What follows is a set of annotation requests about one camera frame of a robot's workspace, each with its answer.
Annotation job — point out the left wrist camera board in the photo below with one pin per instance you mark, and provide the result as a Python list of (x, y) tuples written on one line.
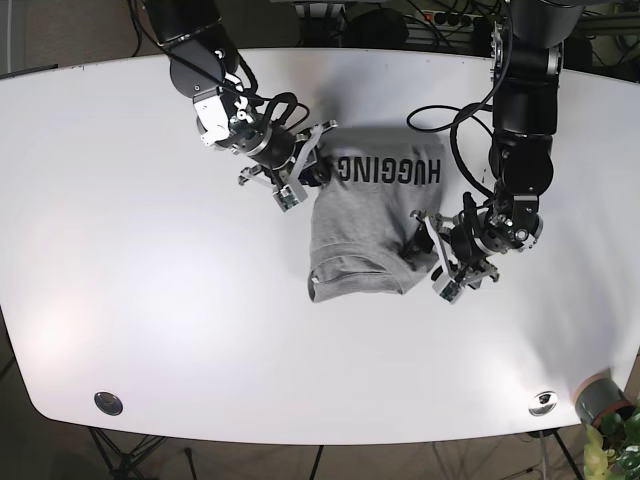
[(448, 289)]

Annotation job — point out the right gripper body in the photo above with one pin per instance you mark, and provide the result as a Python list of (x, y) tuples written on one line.
[(279, 155)]

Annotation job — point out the black table leg frame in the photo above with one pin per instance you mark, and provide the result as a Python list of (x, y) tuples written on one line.
[(124, 465)]

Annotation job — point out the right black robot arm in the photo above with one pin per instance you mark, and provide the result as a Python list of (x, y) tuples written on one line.
[(206, 67)]

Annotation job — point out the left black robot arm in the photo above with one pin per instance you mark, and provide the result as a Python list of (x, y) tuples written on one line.
[(527, 51)]

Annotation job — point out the silver table grommet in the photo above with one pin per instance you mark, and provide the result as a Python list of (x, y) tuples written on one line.
[(108, 403), (543, 403)]

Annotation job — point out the grey T-shirt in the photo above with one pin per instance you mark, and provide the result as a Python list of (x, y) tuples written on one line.
[(361, 220)]

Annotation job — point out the right silver table grommet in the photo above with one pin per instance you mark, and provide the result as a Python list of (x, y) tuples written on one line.
[(543, 403)]

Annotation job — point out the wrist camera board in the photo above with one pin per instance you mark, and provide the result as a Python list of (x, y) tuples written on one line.
[(287, 196), (448, 289)]

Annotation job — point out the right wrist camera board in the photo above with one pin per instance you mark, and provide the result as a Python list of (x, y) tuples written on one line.
[(287, 196)]

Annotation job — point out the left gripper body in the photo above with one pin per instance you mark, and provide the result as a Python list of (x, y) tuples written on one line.
[(458, 244)]

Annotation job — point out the green potted plant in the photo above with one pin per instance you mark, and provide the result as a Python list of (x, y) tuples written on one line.
[(612, 450)]

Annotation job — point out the left silver table grommet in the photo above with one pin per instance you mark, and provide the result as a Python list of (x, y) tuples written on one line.
[(108, 403)]

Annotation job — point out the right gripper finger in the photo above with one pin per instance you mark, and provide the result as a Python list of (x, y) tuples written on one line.
[(318, 169)]

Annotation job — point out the grey plant pot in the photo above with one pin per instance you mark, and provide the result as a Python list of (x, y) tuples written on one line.
[(599, 395)]

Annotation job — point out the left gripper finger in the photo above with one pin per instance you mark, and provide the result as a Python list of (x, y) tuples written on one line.
[(420, 243)]

